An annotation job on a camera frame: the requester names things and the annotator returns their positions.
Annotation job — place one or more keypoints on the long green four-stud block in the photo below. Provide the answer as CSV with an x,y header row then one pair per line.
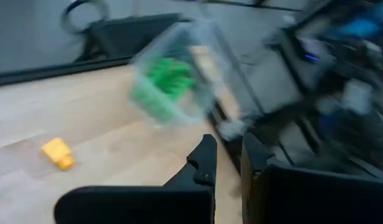
x,y
169,74

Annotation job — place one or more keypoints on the black computer case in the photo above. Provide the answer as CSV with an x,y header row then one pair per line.
x,y
126,34

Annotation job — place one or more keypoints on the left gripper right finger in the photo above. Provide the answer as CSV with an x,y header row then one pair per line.
x,y
303,202

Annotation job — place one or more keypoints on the clear plastic bin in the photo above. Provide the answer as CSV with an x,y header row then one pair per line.
x,y
207,93

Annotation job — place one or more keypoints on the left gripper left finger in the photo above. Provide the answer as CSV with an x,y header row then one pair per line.
x,y
179,205

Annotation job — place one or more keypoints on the small yellow one-stud block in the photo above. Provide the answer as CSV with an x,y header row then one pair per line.
x,y
58,152

